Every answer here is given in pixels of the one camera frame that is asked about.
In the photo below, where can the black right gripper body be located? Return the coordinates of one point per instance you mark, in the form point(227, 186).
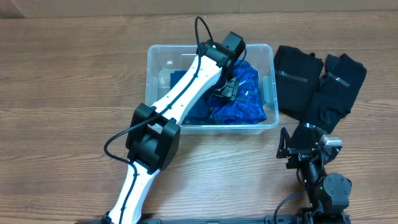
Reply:
point(299, 153)

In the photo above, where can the blue sequin garment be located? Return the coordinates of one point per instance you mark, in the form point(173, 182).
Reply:
point(247, 107)

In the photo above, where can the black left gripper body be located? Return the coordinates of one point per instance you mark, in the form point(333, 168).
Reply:
point(227, 90)

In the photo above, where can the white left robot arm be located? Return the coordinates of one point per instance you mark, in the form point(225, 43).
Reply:
point(150, 143)

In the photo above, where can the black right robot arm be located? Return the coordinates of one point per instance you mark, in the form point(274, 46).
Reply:
point(328, 193)

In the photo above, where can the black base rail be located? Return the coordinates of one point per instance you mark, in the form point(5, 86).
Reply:
point(217, 220)

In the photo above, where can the blue denim jeans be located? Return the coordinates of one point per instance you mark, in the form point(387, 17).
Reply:
point(201, 110)

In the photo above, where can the clear plastic storage container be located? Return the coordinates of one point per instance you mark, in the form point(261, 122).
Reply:
point(162, 60)

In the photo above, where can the black garment with tape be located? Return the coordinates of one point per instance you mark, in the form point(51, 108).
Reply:
point(296, 75)

